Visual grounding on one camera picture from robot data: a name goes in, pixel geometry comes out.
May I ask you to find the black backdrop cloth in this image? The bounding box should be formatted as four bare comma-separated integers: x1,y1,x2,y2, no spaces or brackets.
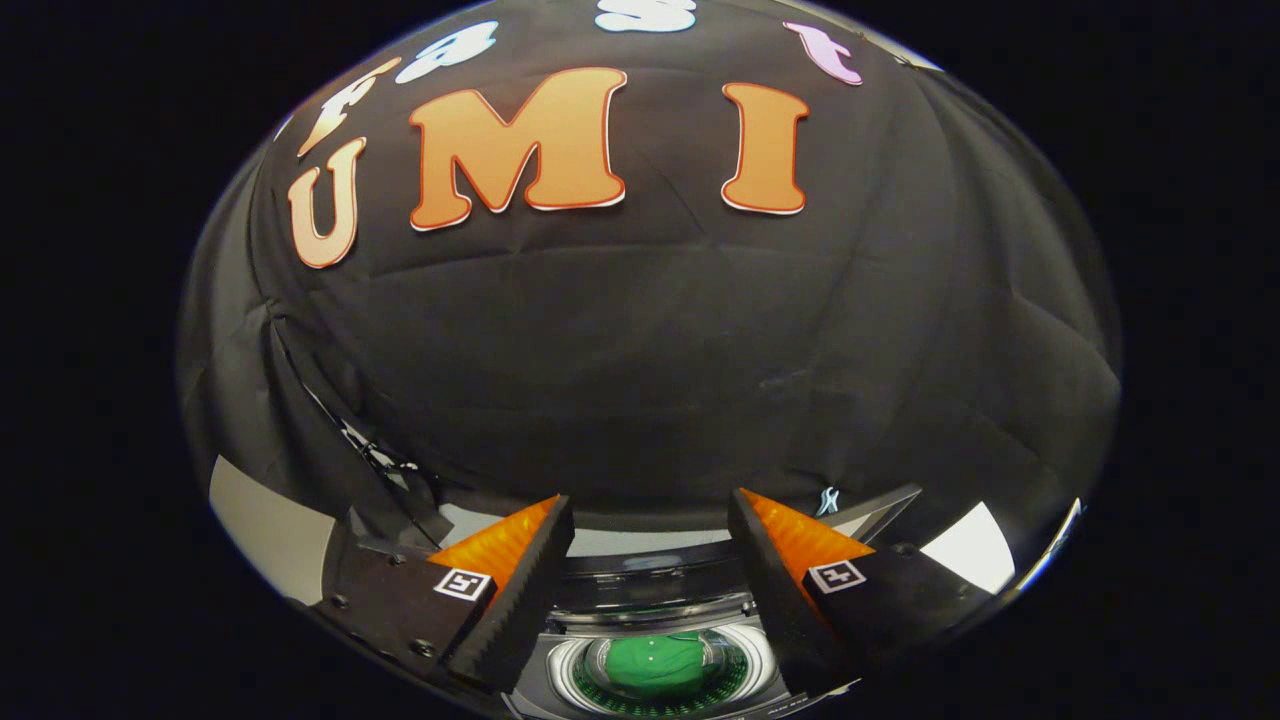
175,0,1121,591

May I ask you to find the dark washing machine lid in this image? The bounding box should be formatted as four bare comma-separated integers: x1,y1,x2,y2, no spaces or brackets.
440,485,923,623

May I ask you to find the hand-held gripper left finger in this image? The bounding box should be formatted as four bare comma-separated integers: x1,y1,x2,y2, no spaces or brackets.
320,495,578,696

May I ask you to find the green polo shirt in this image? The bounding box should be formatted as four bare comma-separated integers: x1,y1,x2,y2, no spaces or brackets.
603,632,717,699

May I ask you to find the grey washing machine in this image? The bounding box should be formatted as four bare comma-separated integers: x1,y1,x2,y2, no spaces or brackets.
505,590,806,720

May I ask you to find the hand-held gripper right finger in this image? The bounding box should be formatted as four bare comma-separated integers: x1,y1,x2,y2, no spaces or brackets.
727,488,991,698

